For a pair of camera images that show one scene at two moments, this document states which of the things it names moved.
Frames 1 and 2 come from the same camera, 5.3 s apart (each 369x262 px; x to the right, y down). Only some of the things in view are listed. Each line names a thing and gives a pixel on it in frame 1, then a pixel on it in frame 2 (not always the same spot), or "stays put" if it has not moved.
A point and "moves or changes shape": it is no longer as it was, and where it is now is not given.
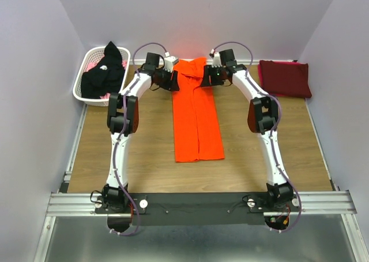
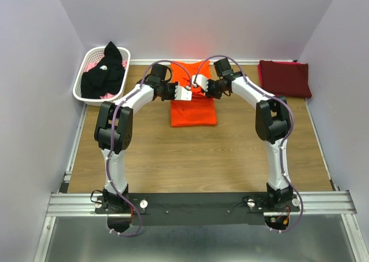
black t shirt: x=105 y=78 stays put
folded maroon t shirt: x=291 y=80 stays put
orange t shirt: x=196 y=129 moves or changes shape
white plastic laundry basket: x=92 y=55 stays put
